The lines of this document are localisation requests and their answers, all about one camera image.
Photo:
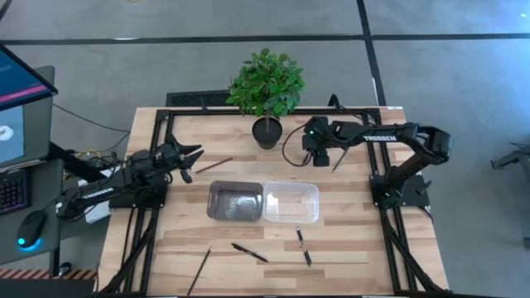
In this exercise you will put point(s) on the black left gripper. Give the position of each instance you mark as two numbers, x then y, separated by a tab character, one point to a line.
170	159

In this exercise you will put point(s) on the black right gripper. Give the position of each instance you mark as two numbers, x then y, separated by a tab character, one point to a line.
316	134

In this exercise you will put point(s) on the green pencil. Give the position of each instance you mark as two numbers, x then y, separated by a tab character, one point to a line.
339	161

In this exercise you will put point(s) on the brown pencil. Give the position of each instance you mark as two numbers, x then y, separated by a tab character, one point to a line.
215	164

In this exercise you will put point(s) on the clear plastic bin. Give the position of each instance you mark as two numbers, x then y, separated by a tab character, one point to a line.
290	203

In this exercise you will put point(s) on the smoky grey plastic bin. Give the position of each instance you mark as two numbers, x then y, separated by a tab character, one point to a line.
215	207

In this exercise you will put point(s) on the black pen with silver accents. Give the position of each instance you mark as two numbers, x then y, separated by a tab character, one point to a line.
303	248

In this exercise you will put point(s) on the black pen with white logo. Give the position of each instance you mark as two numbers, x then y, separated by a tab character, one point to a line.
248	252

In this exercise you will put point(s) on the dark pencil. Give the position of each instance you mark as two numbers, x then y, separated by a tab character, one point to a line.
199	271

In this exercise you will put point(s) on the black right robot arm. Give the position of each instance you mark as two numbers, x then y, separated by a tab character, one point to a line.
381	137

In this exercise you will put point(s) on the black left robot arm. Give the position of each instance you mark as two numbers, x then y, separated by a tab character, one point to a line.
97	193

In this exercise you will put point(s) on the black plant pot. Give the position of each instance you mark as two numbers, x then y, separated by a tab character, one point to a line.
267	136

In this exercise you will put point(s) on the black floor mat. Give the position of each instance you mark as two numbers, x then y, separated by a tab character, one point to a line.
194	99

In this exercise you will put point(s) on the green artificial plant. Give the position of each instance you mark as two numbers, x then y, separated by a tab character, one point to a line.
265	83

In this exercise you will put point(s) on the white box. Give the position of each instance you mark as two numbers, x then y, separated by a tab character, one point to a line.
97	213

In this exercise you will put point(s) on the dark grey desk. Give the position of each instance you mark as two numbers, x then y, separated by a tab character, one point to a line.
39	186

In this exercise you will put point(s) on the grey computer monitor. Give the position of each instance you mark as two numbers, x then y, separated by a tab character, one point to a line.
25	136

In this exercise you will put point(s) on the black mouse with blue light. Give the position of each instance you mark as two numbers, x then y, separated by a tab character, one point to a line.
31	227

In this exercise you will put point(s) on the black backlit keyboard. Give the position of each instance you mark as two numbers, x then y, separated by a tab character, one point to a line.
12	192

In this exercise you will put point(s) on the monitor with blue screen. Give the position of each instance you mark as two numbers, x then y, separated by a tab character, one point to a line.
20	83

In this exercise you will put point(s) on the orange black hazard tape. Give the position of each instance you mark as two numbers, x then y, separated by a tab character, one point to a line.
41	274

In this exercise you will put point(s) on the grey chair base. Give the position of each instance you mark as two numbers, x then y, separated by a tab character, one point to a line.
513	159

